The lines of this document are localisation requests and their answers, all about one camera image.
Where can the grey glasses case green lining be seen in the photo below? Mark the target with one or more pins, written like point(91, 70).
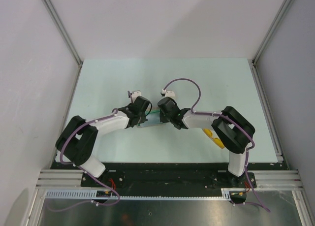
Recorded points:
point(153, 119)

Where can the aluminium frame post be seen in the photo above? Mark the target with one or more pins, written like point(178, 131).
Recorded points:
point(283, 10)
point(62, 30)

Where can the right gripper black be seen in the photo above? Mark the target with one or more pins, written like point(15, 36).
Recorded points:
point(163, 119)

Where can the yellow sunglasses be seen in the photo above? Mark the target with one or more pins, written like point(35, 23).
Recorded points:
point(214, 138)

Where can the white slotted cable duct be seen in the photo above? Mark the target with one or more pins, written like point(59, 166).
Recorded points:
point(98, 195)

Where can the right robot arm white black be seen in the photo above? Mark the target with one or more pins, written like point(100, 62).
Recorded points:
point(231, 128)

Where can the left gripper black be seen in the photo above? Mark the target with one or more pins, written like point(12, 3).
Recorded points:
point(143, 118)

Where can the aluminium frame crossbar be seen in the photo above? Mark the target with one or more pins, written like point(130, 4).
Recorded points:
point(269, 180)

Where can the right aluminium frame post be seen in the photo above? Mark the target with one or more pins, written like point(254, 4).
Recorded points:
point(283, 10)

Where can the right aluminium side rail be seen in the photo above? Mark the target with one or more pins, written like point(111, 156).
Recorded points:
point(267, 113)

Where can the left aluminium frame post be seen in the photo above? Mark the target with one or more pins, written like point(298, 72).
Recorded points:
point(62, 30)

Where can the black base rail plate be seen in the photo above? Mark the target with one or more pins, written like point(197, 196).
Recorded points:
point(171, 179)

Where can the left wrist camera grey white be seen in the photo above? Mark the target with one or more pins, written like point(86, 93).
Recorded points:
point(133, 95)

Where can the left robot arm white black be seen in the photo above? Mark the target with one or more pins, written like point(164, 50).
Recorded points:
point(77, 140)

